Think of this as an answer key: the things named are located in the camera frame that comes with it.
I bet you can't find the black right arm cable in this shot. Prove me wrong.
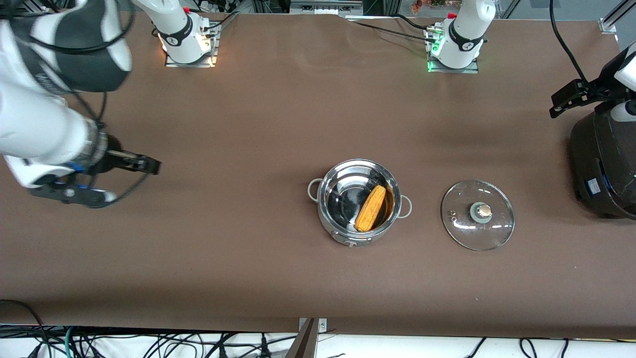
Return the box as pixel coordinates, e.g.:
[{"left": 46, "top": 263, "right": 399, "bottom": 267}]
[{"left": 10, "top": 0, "right": 150, "bottom": 204}]

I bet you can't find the black rice cooker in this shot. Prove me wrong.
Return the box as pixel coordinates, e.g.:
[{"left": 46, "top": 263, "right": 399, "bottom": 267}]
[{"left": 570, "top": 102, "right": 636, "bottom": 220}]

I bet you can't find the black base power cable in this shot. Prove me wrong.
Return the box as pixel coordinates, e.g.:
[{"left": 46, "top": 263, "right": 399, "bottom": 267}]
[
  {"left": 348, "top": 19, "right": 438, "bottom": 44},
  {"left": 390, "top": 13, "right": 438, "bottom": 31},
  {"left": 201, "top": 11, "right": 240, "bottom": 31}
]

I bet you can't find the aluminium frame profile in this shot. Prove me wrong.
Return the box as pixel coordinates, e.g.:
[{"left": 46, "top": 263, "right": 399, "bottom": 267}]
[{"left": 599, "top": 0, "right": 636, "bottom": 34}]

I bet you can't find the black floor cable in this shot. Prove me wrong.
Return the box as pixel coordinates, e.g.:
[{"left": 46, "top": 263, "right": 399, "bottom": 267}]
[
  {"left": 0, "top": 298, "right": 50, "bottom": 358},
  {"left": 462, "top": 337, "right": 487, "bottom": 358}
]

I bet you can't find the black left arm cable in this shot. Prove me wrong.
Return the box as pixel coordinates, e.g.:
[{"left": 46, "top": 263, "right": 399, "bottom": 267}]
[{"left": 549, "top": 0, "right": 597, "bottom": 88}]

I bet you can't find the brown table cover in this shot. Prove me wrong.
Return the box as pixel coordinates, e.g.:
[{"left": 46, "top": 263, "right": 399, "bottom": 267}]
[{"left": 0, "top": 9, "right": 636, "bottom": 339}]

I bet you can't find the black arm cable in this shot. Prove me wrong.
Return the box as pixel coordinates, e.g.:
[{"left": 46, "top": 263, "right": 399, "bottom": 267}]
[
  {"left": 549, "top": 0, "right": 597, "bottom": 88},
  {"left": 10, "top": 0, "right": 150, "bottom": 204}
]

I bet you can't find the orange flower decoration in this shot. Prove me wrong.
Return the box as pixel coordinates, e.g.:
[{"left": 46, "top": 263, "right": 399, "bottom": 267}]
[{"left": 410, "top": 0, "right": 465, "bottom": 13}]

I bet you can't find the yellow corn cob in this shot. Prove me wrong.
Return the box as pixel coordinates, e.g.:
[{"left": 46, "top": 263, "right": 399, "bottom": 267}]
[{"left": 354, "top": 185, "right": 387, "bottom": 232}]

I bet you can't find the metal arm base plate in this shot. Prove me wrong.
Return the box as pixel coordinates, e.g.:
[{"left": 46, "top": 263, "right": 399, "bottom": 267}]
[
  {"left": 427, "top": 25, "right": 479, "bottom": 74},
  {"left": 165, "top": 22, "right": 220, "bottom": 68}
]

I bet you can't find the glass lid with knob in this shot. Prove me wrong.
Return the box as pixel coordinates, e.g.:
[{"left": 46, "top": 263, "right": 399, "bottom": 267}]
[{"left": 441, "top": 180, "right": 515, "bottom": 251}]

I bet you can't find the stainless steel pot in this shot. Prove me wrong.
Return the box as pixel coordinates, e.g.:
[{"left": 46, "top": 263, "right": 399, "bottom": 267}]
[{"left": 308, "top": 159, "right": 413, "bottom": 247}]

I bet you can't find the grey metal frame box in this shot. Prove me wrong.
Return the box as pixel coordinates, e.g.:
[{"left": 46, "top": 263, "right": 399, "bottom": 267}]
[{"left": 290, "top": 0, "right": 363, "bottom": 15}]

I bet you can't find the aluminium table bracket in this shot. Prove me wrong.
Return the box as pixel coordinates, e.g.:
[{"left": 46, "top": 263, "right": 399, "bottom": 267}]
[{"left": 286, "top": 317, "right": 328, "bottom": 358}]

